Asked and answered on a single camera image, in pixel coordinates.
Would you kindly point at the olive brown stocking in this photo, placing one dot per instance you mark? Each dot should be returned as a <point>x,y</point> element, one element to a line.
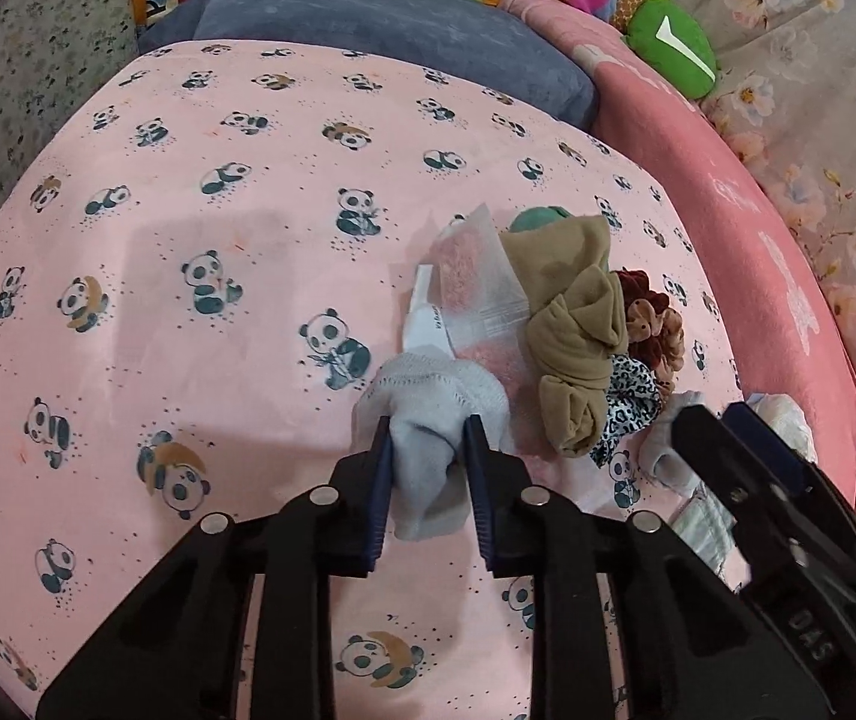
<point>570,315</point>

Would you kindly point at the grey small-flower cloth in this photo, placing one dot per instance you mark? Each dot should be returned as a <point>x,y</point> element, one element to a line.
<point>23,52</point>

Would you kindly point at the green plush toy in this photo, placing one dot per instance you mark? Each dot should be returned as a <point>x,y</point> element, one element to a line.
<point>671,49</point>

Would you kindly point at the white plastic bag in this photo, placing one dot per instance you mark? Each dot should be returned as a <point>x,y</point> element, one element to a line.
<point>780,420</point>

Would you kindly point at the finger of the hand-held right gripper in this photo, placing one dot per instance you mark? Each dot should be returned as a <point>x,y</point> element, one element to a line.
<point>705,450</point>
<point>769,442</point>

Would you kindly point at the pink panda print sheet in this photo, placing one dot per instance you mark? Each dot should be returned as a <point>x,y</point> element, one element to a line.
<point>173,240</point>

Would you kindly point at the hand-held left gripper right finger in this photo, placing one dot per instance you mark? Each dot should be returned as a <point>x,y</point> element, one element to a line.
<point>484,495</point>

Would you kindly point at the clear plastic packet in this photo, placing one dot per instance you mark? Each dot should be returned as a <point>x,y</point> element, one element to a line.
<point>473,270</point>

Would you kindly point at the blue cushion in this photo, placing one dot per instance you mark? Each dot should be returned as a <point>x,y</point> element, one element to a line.
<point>368,15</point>

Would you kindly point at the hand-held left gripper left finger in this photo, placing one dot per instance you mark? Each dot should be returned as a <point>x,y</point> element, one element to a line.
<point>374,495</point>

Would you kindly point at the dark red velvet scrunchie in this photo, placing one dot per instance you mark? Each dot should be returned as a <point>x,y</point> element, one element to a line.
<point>632,285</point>

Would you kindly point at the pink fleece blanket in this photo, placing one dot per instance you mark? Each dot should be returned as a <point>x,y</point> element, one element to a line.
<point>735,240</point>

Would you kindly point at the grey floral blanket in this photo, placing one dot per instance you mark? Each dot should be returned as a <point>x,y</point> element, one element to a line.
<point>810,52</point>

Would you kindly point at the white tube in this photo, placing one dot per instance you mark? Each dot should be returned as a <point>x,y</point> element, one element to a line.
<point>424,322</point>

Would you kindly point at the leopard print scrunchie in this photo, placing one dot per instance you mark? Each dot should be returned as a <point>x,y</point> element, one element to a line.
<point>626,397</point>

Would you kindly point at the grey sock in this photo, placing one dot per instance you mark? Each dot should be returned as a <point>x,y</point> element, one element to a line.
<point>428,405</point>
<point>660,457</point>

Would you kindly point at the brown velvet scrunchie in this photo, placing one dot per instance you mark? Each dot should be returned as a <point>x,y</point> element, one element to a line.
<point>656,337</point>

